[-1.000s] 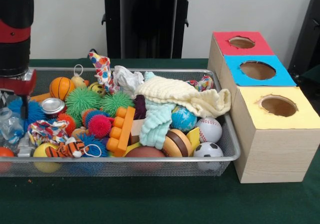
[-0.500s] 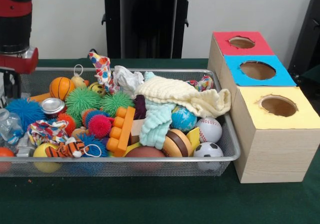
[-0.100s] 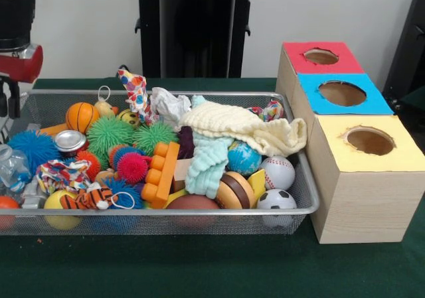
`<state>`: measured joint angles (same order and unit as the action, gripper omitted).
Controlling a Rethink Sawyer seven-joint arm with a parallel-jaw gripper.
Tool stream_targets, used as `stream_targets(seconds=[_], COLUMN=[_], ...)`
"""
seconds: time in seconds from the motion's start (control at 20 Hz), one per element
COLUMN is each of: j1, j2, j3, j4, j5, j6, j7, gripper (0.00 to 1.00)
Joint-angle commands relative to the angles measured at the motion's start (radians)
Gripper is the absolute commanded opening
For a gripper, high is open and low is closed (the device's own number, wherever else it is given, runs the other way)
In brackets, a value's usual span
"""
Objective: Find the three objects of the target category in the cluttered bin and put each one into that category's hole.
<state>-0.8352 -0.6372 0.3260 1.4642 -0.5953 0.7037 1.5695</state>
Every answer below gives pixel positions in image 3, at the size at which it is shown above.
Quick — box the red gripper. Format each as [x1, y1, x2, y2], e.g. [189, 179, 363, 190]
[0, 44, 44, 119]

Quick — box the cream muslin cloth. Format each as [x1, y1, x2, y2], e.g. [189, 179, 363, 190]
[177, 102, 308, 158]

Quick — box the silver mesh bin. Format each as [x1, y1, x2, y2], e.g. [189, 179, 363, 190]
[0, 90, 321, 238]

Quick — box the wooden box with three holes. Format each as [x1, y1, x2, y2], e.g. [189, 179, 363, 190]
[274, 40, 425, 245]

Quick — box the crushed clear plastic bottle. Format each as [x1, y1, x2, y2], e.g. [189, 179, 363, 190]
[0, 144, 33, 193]

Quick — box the orange toy basketball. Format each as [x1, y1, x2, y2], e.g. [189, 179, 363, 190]
[65, 102, 101, 135]

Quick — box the orange striped tiger plush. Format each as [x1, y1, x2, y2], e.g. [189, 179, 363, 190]
[60, 185, 120, 211]

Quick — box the orange plastic building block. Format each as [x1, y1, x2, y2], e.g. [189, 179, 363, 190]
[141, 141, 181, 211]

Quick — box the mint green muslin cloth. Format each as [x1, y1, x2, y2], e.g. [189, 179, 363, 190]
[185, 94, 235, 200]

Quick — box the brown toy football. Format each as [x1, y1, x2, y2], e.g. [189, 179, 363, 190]
[166, 195, 222, 211]

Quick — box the blue globe ball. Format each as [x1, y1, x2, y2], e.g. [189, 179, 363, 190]
[227, 141, 263, 177]

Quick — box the toy burger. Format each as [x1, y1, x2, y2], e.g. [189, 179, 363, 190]
[215, 171, 257, 210]

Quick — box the white baseball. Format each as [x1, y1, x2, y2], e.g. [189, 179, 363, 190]
[260, 155, 296, 191]

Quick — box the black and white soccer ball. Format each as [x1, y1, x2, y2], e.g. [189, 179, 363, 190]
[257, 188, 298, 228]

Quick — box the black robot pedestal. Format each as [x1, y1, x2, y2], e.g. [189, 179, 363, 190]
[127, 0, 268, 78]

